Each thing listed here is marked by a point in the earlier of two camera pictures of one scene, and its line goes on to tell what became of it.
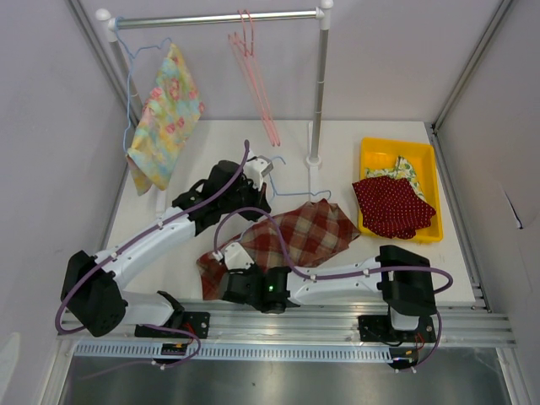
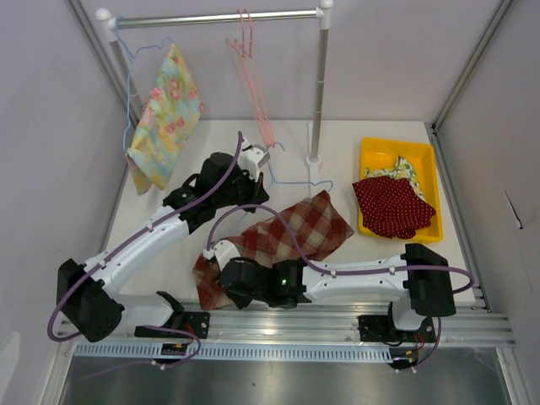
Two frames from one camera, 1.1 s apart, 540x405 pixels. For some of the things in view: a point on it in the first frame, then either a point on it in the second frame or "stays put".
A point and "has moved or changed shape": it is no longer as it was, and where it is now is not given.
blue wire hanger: (292, 193) to (283, 182)
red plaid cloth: (312, 228) has moved or changed shape
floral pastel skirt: (173, 110) stays put
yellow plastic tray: (421, 159) stays put
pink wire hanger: (245, 60) stays put
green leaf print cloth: (402, 170) stays put
